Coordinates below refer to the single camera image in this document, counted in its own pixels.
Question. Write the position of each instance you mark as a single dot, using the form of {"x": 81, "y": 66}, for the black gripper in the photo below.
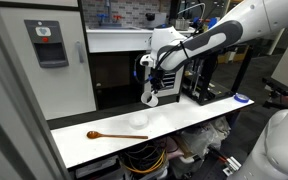
{"x": 158, "y": 79}

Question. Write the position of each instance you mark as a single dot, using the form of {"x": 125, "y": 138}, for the white cup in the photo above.
{"x": 149, "y": 99}

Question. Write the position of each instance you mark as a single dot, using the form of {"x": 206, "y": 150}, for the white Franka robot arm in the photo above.
{"x": 237, "y": 20}

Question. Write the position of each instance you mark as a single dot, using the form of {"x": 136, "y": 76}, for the white bowl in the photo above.
{"x": 138, "y": 120}

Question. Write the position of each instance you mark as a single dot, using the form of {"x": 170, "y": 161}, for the brown wooden spoon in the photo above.
{"x": 117, "y": 136}

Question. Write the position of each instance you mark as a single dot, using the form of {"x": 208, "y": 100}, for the clear plastic bag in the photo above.
{"x": 200, "y": 136}

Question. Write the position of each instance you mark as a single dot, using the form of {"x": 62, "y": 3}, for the white toy kitchen stove unit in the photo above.
{"x": 117, "y": 40}

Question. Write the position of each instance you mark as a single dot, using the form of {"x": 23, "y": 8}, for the small metal pot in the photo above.
{"x": 181, "y": 23}

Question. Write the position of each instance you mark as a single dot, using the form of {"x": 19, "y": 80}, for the blue tape roll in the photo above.
{"x": 241, "y": 97}

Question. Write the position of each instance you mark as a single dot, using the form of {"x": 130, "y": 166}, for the toy kitchen faucet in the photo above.
{"x": 108, "y": 18}

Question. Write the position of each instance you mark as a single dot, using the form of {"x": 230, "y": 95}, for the blue box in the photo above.
{"x": 212, "y": 22}

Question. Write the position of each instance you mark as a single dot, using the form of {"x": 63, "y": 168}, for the white toy fridge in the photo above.
{"x": 60, "y": 86}

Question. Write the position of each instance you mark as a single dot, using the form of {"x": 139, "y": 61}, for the grey fridge water dispenser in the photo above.
{"x": 47, "y": 43}

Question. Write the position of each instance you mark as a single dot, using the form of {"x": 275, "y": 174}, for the black and red bench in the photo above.
{"x": 279, "y": 88}

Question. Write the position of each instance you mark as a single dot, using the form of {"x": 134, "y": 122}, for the black metal rack frame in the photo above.
{"x": 214, "y": 94}

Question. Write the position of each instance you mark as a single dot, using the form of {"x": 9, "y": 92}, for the aluminium bracket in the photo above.
{"x": 232, "y": 165}

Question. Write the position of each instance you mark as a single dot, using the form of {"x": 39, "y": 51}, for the grey frame post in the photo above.
{"x": 10, "y": 116}

